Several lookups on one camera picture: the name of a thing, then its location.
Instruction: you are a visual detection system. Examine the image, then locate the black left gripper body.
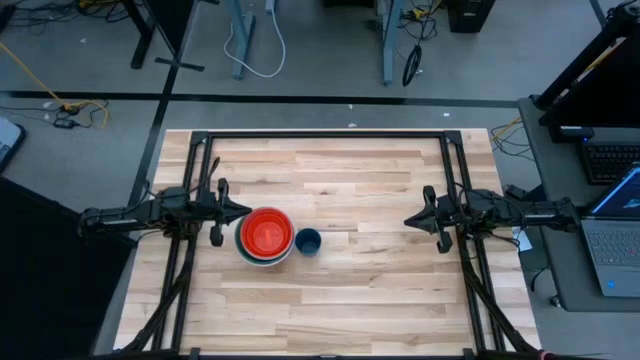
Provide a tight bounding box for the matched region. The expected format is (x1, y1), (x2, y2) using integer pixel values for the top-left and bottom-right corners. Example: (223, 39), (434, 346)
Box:
(199, 178), (232, 248)

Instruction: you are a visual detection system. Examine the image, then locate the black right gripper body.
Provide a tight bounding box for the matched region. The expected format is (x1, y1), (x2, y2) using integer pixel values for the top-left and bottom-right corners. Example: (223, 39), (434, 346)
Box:
(423, 185), (469, 255)

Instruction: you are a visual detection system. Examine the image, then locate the wide red bowl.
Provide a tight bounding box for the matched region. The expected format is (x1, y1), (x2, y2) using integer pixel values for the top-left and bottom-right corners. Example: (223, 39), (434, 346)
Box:
(239, 207), (295, 262)

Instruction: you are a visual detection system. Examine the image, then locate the green bowl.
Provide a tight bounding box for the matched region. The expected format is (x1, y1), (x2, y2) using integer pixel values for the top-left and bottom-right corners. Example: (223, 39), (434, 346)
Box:
(235, 207), (296, 265)

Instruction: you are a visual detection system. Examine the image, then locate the blue cup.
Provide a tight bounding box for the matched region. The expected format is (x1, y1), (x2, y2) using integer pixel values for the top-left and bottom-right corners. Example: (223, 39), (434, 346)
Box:
(294, 227), (323, 258)

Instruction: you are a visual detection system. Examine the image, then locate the pale notched-rim bowl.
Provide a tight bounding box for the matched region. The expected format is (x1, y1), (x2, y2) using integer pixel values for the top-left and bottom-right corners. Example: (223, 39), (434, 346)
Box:
(234, 206), (298, 268)

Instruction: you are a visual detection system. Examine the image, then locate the white paper tag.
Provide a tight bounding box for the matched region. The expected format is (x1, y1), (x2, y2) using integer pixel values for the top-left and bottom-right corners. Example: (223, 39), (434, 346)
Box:
(513, 227), (534, 253)

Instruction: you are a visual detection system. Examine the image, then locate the grey side desk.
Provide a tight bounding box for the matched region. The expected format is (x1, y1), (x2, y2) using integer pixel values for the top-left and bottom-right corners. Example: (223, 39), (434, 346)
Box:
(516, 94), (640, 314)

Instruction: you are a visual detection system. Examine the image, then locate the small black device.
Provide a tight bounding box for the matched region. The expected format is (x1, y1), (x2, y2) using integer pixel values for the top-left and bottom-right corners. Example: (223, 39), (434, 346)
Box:
(548, 124), (596, 145)

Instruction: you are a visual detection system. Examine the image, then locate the black floor stand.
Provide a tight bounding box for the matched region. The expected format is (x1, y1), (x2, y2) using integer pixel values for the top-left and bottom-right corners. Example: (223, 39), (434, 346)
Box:
(119, 0), (206, 73)

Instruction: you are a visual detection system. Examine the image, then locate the silver open laptop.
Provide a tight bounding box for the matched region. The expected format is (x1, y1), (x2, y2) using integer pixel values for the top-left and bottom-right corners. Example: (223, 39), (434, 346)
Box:
(579, 163), (640, 300)

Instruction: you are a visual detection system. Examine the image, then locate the black keyboard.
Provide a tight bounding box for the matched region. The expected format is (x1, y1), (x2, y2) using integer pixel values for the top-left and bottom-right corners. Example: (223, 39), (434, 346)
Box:
(578, 141), (640, 187)

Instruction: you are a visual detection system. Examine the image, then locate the blue-grey desk leg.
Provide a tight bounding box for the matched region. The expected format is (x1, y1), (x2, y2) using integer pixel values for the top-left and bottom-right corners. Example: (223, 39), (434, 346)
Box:
(378, 0), (403, 86)
(227, 0), (258, 81)

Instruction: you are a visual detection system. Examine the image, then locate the black floor mat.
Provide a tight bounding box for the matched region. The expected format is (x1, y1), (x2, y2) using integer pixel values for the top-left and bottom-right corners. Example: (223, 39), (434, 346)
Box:
(0, 174), (139, 360)

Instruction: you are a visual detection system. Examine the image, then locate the large black monitor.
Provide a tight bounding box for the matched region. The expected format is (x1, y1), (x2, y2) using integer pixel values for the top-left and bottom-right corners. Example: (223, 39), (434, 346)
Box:
(532, 0), (640, 129)

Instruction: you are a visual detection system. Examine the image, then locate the black computer tower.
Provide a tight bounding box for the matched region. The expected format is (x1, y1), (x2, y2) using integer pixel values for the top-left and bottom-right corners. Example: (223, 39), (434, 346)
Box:
(446, 0), (498, 34)

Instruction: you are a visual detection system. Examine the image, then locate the grey flat device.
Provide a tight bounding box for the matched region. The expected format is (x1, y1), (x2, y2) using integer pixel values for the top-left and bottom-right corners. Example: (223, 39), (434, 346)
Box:
(0, 114), (27, 174)

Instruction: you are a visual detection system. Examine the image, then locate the black table frame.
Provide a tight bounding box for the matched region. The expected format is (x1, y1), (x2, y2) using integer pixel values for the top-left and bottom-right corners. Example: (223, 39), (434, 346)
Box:
(117, 128), (544, 360)

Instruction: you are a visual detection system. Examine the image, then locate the coiled black cable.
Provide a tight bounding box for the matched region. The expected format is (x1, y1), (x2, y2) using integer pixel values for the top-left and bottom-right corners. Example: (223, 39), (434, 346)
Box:
(402, 43), (424, 89)

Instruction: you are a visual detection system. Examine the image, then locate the white floor cable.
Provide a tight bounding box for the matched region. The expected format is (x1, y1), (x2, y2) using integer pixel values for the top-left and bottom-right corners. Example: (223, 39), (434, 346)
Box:
(222, 0), (288, 80)

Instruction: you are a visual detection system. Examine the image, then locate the yellow floor cable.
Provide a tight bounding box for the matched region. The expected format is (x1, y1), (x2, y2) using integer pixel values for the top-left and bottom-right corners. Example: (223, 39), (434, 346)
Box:
(0, 42), (110, 129)

